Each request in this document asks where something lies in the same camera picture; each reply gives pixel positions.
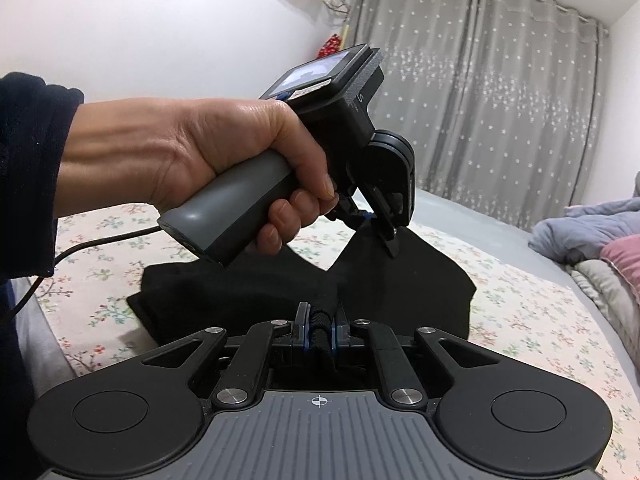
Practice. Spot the floral blanket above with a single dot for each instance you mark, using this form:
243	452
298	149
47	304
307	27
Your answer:
525	340

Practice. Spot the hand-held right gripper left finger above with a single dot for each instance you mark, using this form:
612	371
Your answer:
260	345

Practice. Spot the grey star curtain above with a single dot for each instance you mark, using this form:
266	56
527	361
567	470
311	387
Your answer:
475	85

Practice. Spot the blue-grey blanket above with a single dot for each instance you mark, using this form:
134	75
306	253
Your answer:
575	230

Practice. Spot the black pants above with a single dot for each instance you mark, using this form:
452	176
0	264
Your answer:
400	290

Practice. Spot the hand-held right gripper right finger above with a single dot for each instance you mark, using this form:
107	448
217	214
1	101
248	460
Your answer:
375	342

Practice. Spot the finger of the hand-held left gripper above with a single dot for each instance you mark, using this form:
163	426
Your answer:
350	210
391	242

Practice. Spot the person's left forearm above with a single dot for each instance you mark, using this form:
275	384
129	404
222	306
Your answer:
30	160

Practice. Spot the red floral hanging cloth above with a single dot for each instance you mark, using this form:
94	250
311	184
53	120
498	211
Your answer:
331	46

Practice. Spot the grey quilt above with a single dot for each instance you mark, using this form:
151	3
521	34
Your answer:
610	300

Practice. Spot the person's left hand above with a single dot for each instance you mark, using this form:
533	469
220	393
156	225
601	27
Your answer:
175	150

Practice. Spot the pink pillow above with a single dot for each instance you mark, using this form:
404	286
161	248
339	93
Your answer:
625	260

